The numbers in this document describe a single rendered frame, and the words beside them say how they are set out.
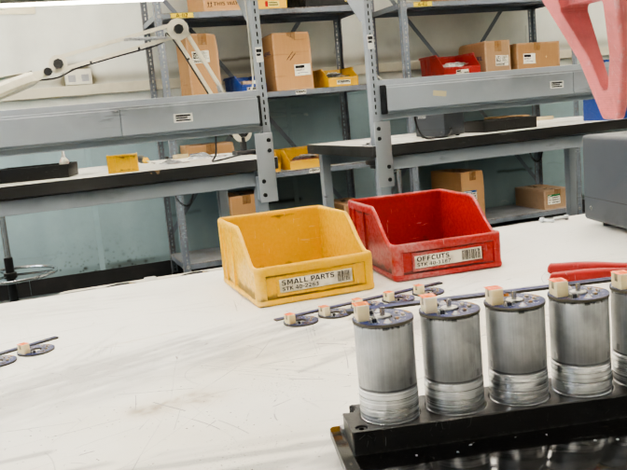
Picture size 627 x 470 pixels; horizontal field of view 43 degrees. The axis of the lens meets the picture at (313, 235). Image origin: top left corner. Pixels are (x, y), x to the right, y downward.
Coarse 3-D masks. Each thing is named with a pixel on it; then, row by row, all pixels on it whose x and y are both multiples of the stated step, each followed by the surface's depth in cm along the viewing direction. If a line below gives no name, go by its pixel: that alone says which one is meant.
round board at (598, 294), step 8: (584, 288) 34; (592, 288) 34; (600, 288) 34; (552, 296) 33; (568, 296) 33; (576, 296) 33; (584, 296) 33; (592, 296) 33; (600, 296) 32; (608, 296) 33
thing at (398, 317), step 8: (376, 312) 33; (392, 312) 33; (400, 312) 33; (408, 312) 33; (352, 320) 32; (376, 320) 32; (384, 320) 32; (392, 320) 32; (400, 320) 32; (408, 320) 32
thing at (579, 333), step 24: (552, 312) 33; (576, 312) 32; (600, 312) 32; (552, 336) 33; (576, 336) 32; (600, 336) 32; (552, 360) 34; (576, 360) 33; (600, 360) 33; (552, 384) 34; (576, 384) 33; (600, 384) 33
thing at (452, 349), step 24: (432, 336) 32; (456, 336) 32; (480, 336) 32; (432, 360) 32; (456, 360) 32; (480, 360) 32; (432, 384) 32; (456, 384) 32; (480, 384) 32; (432, 408) 33; (456, 408) 32; (480, 408) 32
